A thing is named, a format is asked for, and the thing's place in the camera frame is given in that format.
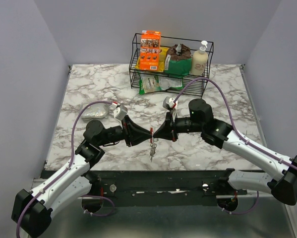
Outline cream lotion pump bottle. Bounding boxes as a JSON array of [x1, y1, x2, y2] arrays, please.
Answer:
[[190, 40, 208, 76]]

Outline green brown bag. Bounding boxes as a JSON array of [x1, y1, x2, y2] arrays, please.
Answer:
[[164, 44, 192, 77]]

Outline black wire shelf rack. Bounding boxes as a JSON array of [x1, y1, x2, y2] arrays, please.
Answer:
[[128, 33, 214, 98]]

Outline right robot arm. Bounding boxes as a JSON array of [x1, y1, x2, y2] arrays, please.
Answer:
[[153, 99, 297, 206]]

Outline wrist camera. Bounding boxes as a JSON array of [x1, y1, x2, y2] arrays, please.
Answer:
[[114, 105, 128, 120], [163, 97, 177, 111]]

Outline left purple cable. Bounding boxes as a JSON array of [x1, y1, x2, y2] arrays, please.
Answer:
[[15, 100, 117, 238]]

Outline steel key organizer red handle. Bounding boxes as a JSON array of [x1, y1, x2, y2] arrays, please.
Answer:
[[150, 126, 158, 162]]

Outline orange product box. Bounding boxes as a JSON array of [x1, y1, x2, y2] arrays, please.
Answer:
[[139, 30, 161, 71]]

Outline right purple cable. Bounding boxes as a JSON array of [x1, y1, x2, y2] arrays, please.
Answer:
[[173, 77, 297, 201]]

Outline silver glitter pouch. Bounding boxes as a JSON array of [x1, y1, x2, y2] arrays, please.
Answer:
[[80, 103, 110, 121]]

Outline yellow snack bag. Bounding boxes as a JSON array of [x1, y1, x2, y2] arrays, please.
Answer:
[[135, 47, 169, 72]]

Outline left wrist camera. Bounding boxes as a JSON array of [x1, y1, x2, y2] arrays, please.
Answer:
[[114, 105, 128, 120]]

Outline aluminium rail frame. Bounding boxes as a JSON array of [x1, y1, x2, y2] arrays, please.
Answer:
[[16, 64, 297, 238]]

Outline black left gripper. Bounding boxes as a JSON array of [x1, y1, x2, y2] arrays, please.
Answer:
[[97, 115, 152, 147]]

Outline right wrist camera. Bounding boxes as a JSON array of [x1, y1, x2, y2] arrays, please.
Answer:
[[163, 97, 177, 111]]

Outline green white snack bag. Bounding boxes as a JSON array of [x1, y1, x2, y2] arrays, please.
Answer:
[[139, 75, 184, 95]]

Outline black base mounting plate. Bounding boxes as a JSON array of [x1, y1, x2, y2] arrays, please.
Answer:
[[85, 169, 247, 207]]

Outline purple cable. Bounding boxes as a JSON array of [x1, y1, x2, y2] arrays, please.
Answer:
[[173, 77, 297, 201], [15, 100, 117, 238]]

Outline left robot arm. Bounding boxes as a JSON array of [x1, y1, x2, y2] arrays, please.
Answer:
[[11, 116, 152, 238]]

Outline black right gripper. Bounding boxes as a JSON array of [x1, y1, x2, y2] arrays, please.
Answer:
[[153, 111, 203, 142]]

